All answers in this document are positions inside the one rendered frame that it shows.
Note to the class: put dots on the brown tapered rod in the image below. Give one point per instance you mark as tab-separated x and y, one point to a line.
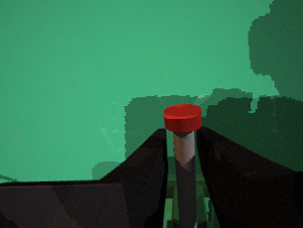
183	120

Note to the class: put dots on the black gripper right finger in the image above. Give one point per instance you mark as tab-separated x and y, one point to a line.
246	189

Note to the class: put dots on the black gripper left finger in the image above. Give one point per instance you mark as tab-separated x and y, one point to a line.
130	196

